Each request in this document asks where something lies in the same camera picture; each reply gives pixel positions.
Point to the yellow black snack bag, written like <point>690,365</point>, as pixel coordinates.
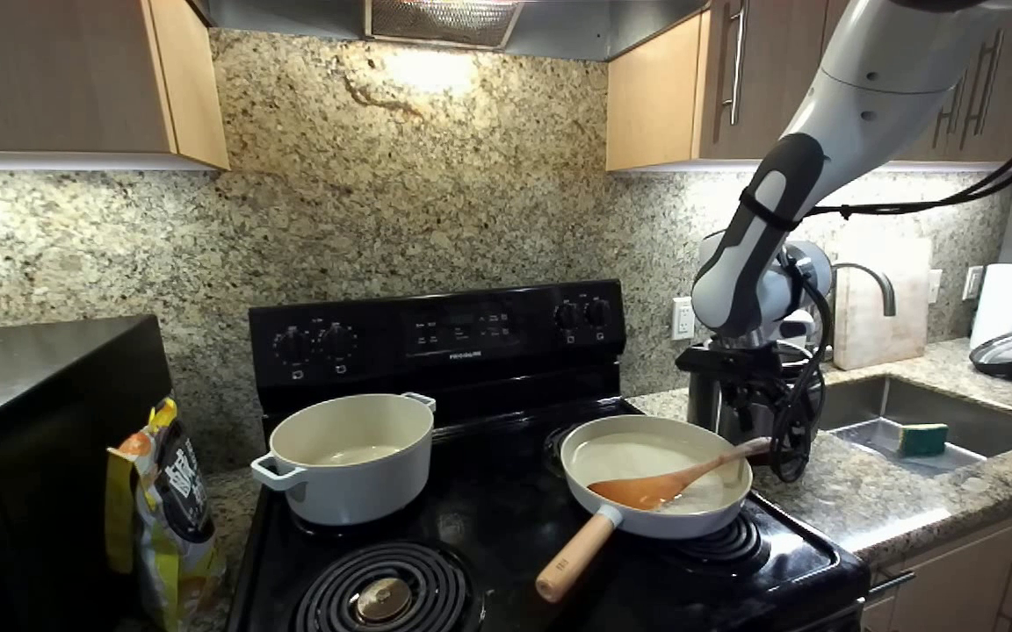
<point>172,504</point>

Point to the stainless steel pressure cooker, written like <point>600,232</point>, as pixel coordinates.
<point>703,407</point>

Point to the pale cutting board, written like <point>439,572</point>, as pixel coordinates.
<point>896,335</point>

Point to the wooden cooking spatula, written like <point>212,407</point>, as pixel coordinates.
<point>664,485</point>

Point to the wooden upper cabinet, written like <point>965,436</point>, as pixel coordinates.
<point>61,73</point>
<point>670,94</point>

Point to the green yellow sponge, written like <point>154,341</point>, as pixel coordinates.
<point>921,440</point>

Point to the black microwave oven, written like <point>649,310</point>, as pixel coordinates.
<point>36,469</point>

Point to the white wall outlet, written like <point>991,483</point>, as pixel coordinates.
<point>683,317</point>
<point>971,282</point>

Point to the chrome sink faucet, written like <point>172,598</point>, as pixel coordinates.
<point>877,277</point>

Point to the steel range hood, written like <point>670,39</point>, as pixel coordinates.
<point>447,24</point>

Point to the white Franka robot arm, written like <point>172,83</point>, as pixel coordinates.
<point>764,259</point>

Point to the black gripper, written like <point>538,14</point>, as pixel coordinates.
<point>746,372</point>

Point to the black electric stove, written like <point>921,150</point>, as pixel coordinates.
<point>484,338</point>

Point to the steel kitchen sink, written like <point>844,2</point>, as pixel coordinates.
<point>951,417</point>

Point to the wooden base cabinet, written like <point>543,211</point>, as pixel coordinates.
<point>974,574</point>

